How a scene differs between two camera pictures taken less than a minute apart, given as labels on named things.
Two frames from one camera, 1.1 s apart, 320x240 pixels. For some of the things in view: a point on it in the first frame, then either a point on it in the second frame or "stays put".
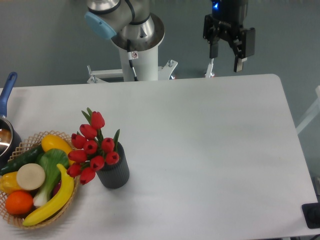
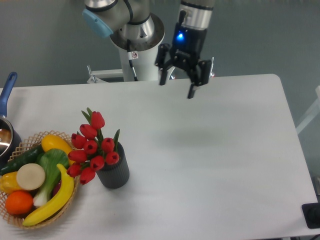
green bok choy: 52,161 stays put
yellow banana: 59,200 stays put
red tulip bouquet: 90,149 stays put
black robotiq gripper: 227,17 -> 188,44
